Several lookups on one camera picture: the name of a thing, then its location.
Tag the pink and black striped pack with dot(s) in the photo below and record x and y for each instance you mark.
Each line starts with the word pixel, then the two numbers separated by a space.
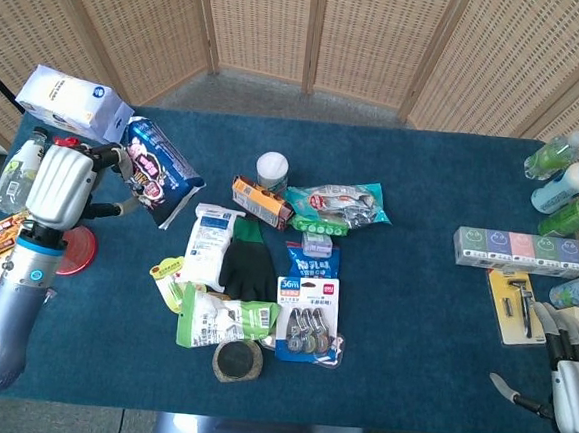
pixel 160 171

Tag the black and green glove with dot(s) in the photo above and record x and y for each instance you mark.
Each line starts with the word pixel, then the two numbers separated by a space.
pixel 247 268

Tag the orange and brown box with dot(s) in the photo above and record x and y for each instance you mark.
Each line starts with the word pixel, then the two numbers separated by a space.
pixel 258 199

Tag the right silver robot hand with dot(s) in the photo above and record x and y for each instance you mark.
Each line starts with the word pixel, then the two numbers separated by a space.
pixel 574 394

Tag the teal fish snack bag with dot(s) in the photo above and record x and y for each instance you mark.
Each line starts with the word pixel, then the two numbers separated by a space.
pixel 341 200

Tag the blue correction tape blister pack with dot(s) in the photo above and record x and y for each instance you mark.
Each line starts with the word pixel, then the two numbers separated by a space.
pixel 306 318

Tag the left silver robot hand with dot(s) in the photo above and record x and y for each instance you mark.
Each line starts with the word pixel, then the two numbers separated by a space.
pixel 61 183

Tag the light blue bottle white cap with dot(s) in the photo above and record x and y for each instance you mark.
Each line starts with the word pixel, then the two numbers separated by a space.
pixel 562 188

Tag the red cracker pack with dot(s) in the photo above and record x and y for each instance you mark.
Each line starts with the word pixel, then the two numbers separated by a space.
pixel 67 141

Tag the woven bamboo folding screen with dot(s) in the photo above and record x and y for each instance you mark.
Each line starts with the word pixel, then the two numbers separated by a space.
pixel 374 37

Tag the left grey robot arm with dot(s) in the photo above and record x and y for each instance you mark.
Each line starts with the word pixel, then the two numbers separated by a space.
pixel 11 315

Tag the blue snack bag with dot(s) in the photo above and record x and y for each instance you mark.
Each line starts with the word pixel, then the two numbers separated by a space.
pixel 315 268

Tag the small pink pack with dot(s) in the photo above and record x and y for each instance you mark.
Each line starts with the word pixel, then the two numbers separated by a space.
pixel 50 295

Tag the razor on yellow card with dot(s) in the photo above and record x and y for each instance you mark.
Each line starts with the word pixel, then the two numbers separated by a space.
pixel 500 313

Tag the red paper cup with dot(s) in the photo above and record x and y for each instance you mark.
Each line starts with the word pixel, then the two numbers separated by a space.
pixel 78 250

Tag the white pouch with blue label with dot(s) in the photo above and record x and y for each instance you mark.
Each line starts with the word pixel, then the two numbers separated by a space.
pixel 207 245

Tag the green drink can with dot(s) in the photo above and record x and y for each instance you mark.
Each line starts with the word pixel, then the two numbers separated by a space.
pixel 570 216

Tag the yellow-green lip balm card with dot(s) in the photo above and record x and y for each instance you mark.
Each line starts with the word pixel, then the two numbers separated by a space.
pixel 169 277

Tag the small lavender box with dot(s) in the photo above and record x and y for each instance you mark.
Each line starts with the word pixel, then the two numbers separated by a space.
pixel 316 245

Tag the green gum pack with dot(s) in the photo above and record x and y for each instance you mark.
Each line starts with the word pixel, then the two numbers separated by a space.
pixel 319 226

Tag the multicolour tissue pack row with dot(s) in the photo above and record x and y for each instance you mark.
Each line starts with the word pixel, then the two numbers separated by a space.
pixel 517 252

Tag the clear bottle with black cap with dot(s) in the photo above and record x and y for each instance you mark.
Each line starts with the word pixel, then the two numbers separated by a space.
pixel 14 175

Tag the green and white pouch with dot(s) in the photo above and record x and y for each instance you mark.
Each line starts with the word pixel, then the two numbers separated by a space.
pixel 211 320

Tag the blue table mat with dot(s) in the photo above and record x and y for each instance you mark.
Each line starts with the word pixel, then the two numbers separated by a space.
pixel 412 311

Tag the green drink bottle white cap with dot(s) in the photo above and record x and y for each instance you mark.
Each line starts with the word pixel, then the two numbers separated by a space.
pixel 550 157

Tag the white lidded jar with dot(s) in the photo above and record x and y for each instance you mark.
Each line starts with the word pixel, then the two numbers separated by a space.
pixel 272 167

